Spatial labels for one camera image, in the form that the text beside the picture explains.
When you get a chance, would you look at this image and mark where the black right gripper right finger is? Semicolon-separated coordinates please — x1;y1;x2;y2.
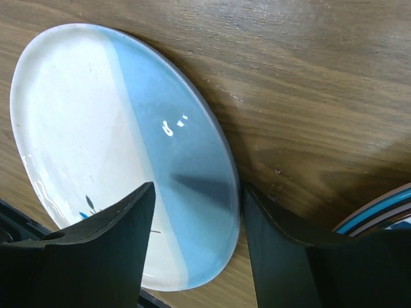
243;185;410;307

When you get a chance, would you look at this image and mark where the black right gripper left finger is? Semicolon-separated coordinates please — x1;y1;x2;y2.
1;182;155;307

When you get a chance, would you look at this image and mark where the blue striped round plate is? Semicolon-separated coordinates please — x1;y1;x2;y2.
333;183;410;237

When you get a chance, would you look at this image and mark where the light blue round plate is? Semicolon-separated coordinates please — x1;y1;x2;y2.
10;23;240;291

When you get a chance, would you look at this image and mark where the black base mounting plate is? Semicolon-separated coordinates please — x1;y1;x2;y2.
1;200;170;308

